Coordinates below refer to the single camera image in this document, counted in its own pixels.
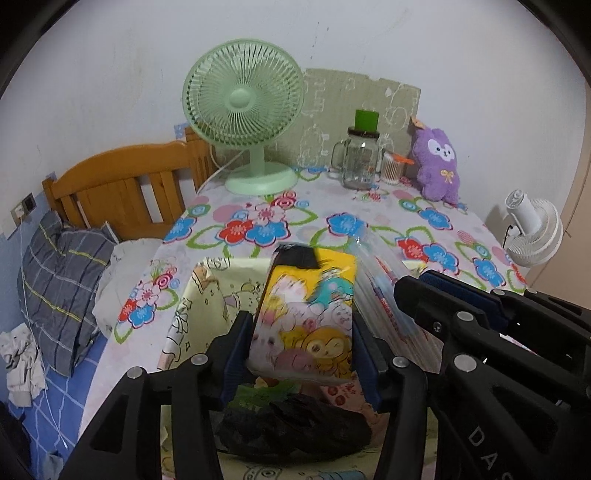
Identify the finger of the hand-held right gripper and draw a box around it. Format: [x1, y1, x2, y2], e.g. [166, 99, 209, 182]
[422, 270, 591, 367]
[394, 276, 591, 402]

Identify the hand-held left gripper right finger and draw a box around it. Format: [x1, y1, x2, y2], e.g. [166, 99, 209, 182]
[353, 318, 591, 480]

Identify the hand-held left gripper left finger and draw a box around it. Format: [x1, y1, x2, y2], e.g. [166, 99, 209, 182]
[69, 311, 254, 480]

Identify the pink printed packet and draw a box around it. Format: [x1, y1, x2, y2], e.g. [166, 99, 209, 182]
[321, 381, 370, 416]

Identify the clear red print packet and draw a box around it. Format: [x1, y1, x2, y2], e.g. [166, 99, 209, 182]
[351, 235, 444, 374]

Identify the yellow cartoon fabric basket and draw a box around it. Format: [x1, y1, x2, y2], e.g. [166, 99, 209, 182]
[157, 256, 462, 480]

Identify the yellow cartoon tissue pack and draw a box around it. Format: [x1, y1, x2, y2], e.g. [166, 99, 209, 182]
[247, 247, 358, 386]

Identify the black plastic bag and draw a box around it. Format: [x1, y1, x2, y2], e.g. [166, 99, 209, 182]
[217, 397, 372, 457]

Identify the white standing fan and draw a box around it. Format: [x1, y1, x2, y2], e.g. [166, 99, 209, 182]
[501, 189, 564, 268]

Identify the small black cloth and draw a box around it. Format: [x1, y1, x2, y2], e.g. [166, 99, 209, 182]
[272, 244, 321, 271]

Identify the beige wooden cabinet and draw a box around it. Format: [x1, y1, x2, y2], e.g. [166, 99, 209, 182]
[526, 152, 591, 296]

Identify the purple plush bunny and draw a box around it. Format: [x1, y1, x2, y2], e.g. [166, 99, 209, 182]
[409, 115, 462, 206]

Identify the floral tablecloth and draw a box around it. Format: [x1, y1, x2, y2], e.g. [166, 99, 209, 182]
[78, 164, 529, 480]

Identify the cotton swab container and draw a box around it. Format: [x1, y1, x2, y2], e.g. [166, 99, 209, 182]
[381, 150, 414, 185]

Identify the white blanket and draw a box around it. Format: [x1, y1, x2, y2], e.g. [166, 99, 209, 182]
[92, 237, 171, 337]

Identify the glass jar mug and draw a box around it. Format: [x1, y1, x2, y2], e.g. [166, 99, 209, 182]
[332, 130, 382, 189]

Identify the blue checked bed sheet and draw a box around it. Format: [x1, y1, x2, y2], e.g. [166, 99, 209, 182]
[0, 323, 116, 480]

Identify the grey plaid pillow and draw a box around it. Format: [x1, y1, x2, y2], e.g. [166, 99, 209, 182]
[17, 212, 118, 377]

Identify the wooden bed headboard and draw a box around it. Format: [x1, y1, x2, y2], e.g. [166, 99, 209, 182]
[42, 127, 218, 241]

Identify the crumpled white grey cloth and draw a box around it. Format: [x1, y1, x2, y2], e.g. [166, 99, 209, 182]
[0, 323, 47, 407]

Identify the green cartoon print board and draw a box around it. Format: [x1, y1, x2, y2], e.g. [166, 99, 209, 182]
[300, 68, 422, 171]

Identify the green desk fan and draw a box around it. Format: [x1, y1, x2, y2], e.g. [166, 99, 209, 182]
[182, 39, 305, 197]

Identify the white fan cable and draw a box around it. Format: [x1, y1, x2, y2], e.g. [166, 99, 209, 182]
[203, 143, 245, 185]

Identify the wall socket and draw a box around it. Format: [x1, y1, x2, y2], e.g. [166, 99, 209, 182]
[10, 194, 37, 227]

